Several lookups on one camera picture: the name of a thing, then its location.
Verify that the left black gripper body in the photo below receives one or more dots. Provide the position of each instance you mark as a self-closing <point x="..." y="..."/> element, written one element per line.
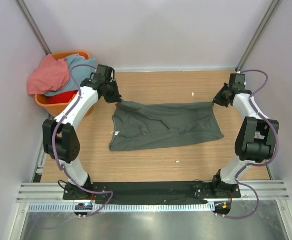
<point x="113" y="94"/>

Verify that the pink t shirt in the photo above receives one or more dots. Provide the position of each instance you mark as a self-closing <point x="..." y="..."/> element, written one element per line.
<point x="52" y="75"/>

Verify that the orange plastic tub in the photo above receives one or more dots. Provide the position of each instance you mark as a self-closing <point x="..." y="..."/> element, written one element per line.
<point x="43" y="101"/>

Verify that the light blue t shirt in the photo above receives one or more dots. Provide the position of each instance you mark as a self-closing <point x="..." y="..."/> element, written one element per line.
<point x="79" y="73"/>

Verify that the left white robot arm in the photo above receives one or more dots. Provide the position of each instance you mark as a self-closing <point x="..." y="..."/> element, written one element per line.
<point x="60" y="139"/>

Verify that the slotted cable duct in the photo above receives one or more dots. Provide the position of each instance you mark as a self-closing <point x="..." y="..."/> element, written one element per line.
<point x="77" y="207"/>

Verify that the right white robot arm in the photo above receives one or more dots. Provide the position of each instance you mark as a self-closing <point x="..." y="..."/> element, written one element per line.
<point x="257" y="142"/>

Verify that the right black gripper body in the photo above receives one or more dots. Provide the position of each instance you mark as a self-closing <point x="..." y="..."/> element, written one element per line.
<point x="220" y="98"/>

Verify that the dark grey t shirt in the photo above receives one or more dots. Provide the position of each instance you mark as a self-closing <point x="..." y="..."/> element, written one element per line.
<point x="142" y="127"/>

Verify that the red orange t shirt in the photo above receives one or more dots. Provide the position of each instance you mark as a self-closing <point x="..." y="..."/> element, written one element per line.
<point x="62" y="98"/>

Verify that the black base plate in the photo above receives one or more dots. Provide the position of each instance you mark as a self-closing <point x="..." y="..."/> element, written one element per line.
<point x="154" y="193"/>

